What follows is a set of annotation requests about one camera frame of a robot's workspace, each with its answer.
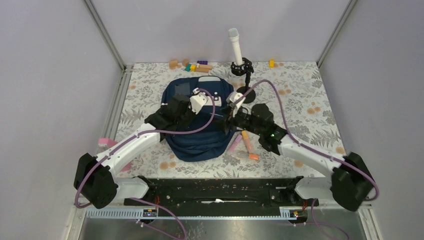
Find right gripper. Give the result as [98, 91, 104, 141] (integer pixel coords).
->
[211, 105, 264, 137]

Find navy blue student backpack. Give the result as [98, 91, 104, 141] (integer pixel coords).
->
[161, 75, 234, 162]

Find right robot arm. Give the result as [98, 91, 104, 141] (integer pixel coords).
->
[221, 103, 375, 212]

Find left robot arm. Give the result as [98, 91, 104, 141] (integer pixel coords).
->
[73, 92, 208, 209]

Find pink highlighter pen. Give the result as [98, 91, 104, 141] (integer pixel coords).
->
[226, 134, 242, 155]

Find grey orange-capped marker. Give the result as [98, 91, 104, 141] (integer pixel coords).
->
[234, 151, 260, 161]

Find small yellow block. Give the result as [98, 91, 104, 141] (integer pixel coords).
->
[189, 65, 197, 72]

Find long tan wooden block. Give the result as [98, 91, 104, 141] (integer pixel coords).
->
[194, 64, 213, 73]

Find black microphone stand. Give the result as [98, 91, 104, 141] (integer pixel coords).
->
[230, 57, 256, 104]

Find round wooden block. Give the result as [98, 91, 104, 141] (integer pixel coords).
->
[181, 58, 190, 67]

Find purple toy block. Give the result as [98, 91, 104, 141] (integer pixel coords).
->
[196, 60, 208, 65]

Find yellow toy block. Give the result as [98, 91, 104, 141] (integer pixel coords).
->
[268, 59, 275, 68]

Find pink box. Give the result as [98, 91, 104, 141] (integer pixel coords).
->
[97, 138, 132, 173]

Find white microphone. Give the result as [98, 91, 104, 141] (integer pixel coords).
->
[228, 28, 244, 66]

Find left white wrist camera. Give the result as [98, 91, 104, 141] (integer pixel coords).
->
[189, 88, 209, 115]

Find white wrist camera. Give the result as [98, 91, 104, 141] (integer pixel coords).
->
[189, 88, 209, 115]
[226, 91, 246, 118]

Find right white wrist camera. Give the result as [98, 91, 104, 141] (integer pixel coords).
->
[226, 91, 246, 118]

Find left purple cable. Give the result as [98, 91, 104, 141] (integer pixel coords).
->
[74, 88, 217, 240]

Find purple cable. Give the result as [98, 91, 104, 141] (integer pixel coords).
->
[230, 79, 381, 240]
[74, 88, 217, 240]

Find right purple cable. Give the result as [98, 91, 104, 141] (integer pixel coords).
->
[230, 79, 381, 240]

